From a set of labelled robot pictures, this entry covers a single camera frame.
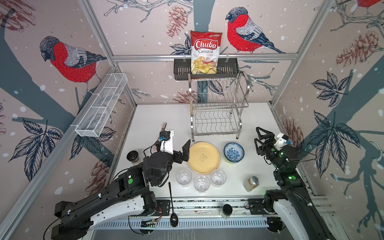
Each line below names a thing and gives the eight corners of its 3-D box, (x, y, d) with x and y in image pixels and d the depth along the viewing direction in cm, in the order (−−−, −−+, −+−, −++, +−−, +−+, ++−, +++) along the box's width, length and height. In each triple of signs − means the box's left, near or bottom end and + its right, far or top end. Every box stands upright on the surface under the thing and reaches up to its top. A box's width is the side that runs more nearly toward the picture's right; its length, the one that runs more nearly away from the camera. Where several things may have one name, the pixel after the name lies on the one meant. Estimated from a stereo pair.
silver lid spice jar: (244, 191, 81) (249, 185, 73) (242, 181, 84) (247, 175, 76) (254, 191, 81) (260, 185, 73) (252, 181, 84) (257, 175, 76)
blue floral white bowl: (223, 164, 88) (225, 159, 83) (221, 148, 96) (223, 142, 90) (243, 164, 88) (246, 159, 83) (239, 148, 96) (242, 142, 90)
